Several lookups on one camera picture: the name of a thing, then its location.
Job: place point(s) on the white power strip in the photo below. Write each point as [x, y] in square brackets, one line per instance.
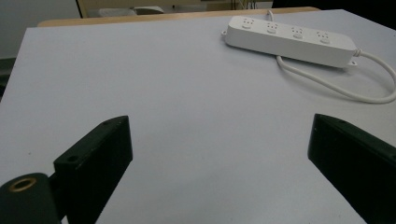
[289, 40]

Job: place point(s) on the grey chair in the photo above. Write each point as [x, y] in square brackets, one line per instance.
[130, 11]

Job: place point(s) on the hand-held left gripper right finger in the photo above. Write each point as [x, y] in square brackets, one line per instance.
[355, 161]

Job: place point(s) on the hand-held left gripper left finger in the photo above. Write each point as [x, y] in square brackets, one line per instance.
[93, 161]

